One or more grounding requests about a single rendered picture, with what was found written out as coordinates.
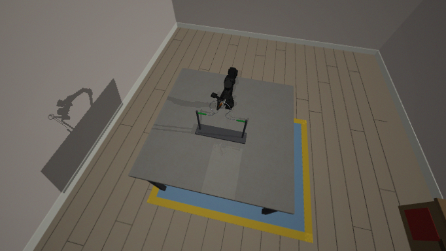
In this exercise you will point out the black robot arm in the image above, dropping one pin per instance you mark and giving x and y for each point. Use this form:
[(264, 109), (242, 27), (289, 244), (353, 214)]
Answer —
[(229, 81)]

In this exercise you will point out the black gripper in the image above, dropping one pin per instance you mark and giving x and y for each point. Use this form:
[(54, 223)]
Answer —
[(219, 99)]

